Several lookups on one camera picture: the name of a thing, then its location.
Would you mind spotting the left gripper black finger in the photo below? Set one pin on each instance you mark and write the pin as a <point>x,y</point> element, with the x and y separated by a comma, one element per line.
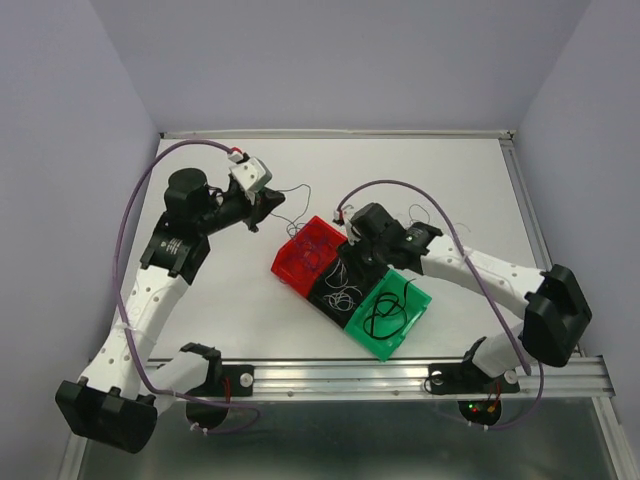
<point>273,197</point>
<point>258,213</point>

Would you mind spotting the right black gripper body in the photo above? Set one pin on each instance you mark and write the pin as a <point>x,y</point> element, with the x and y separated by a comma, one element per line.
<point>364,260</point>

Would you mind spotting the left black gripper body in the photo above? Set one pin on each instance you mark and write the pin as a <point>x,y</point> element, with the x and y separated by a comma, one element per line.
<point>227,209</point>

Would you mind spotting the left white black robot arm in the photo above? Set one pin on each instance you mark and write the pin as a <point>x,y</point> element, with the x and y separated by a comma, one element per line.
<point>114,402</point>

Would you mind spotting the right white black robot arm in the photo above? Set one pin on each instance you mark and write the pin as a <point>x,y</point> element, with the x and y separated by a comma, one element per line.
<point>550,304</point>

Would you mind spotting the black plastic bin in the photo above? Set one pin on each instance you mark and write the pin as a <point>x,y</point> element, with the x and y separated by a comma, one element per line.
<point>337,294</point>

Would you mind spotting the green plastic bin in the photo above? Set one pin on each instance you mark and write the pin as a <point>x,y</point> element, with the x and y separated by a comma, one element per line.
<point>384,319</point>

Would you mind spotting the red plastic bin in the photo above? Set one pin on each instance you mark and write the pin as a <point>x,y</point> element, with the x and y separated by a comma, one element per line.
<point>311,248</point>

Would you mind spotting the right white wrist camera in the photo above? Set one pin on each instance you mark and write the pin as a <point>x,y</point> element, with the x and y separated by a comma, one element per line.
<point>343,217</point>

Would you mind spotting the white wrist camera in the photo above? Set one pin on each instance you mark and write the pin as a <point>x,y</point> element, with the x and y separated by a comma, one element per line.
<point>252,175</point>
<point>343,217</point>

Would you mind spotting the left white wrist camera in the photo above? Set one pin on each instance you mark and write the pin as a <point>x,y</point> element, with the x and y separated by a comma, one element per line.
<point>252,175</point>

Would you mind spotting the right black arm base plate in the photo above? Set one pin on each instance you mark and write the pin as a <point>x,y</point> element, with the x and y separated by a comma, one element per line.
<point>464,378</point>

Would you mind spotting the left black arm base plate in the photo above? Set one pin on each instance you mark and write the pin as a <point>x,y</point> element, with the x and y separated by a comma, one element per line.
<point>199,370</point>

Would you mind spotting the aluminium front rail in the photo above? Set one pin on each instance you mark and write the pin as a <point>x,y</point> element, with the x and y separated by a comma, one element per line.
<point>361,380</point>

